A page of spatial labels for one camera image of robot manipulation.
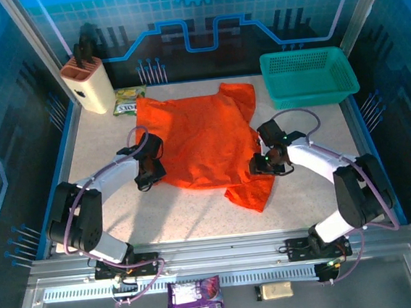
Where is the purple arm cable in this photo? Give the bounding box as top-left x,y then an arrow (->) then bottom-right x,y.
52,123 -> 170,308
270,99 -> 406,290

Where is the green snack packet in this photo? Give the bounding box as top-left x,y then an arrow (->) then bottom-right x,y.
110,85 -> 150,117

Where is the black knife handle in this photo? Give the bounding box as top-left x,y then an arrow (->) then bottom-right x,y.
72,43 -> 86,70
78,21 -> 101,67

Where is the slotted cable tray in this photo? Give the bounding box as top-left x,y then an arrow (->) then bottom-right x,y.
42,262 -> 323,306

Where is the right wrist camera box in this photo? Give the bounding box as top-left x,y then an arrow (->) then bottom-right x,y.
256,119 -> 288,150

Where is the orange t-shirt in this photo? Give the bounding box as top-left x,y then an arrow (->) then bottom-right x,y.
132,78 -> 279,225

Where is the teal plastic basket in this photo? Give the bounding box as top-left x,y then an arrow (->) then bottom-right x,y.
258,43 -> 362,112

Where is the purple snack packet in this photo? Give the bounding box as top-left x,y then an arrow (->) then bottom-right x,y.
165,275 -> 228,308

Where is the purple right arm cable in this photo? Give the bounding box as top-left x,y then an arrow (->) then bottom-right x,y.
270,99 -> 406,290

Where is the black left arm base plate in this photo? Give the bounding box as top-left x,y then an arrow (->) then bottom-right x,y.
93,251 -> 161,281

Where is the aluminium frame rail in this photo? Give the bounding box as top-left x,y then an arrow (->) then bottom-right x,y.
25,218 -> 411,291

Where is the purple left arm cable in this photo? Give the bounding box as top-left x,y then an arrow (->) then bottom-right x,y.
52,123 -> 170,308

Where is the aluminium frame post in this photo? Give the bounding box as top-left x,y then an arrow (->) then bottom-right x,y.
0,0 -> 78,108
334,0 -> 401,54

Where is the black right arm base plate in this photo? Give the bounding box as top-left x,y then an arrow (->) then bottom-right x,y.
284,233 -> 353,262

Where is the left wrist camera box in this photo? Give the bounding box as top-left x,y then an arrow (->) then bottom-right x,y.
134,130 -> 166,161

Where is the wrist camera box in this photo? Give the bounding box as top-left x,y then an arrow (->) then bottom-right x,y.
134,130 -> 166,161
256,119 -> 288,150

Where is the cream knife block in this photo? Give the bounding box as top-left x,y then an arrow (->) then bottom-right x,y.
58,53 -> 117,118

